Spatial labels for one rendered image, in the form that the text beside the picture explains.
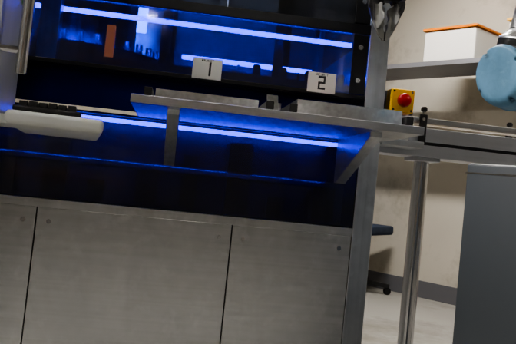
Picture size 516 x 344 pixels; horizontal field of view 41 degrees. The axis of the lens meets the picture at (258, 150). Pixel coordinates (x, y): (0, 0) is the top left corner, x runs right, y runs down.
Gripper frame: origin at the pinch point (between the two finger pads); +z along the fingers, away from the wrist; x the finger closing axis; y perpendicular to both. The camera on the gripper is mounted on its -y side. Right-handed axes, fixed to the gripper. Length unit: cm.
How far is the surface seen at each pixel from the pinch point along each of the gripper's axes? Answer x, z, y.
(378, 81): 10.1, 5.0, -35.6
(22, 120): -79, 31, 17
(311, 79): -10.2, 6.9, -35.5
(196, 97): -43.7, 19.1, -9.6
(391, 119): 3.3, 20.4, 2.0
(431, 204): 143, 41, -325
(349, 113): -7.1, 20.0, 1.9
